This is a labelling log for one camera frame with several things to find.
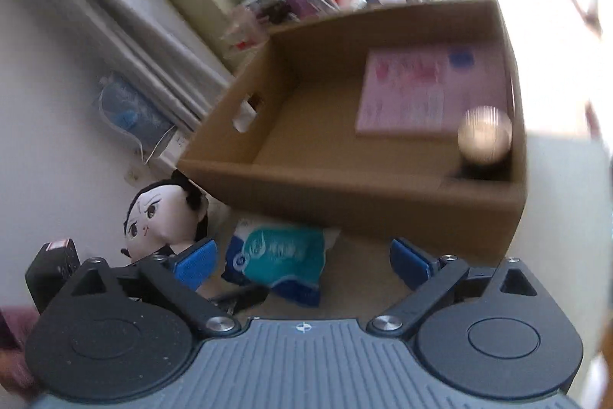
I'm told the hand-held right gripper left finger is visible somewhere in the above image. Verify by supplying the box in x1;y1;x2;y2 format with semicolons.
64;238;240;339

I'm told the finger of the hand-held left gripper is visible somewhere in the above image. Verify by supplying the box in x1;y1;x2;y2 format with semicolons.
211;284;269;314

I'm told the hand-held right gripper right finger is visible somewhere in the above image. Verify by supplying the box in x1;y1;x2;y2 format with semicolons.
366;238;542;339

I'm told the teal blue tissue pack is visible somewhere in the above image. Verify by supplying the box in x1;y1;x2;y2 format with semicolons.
221;220;331;308

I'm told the brown cardboard box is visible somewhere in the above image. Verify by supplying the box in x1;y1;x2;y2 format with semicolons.
177;0;528;266

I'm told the black-haired plush doll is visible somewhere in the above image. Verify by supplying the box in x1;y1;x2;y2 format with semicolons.
120;169;214;266

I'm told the dark jar with pale lid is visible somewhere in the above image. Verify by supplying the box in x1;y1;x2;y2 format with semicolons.
457;105;514;180

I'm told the person's left forearm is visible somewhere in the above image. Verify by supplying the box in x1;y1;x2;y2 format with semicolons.
0;304;41;400

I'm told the blue plastic bag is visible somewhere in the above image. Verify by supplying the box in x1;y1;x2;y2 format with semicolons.
93;74;175;151

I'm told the pale bed mattress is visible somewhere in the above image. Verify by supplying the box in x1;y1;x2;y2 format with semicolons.
14;0;235;141

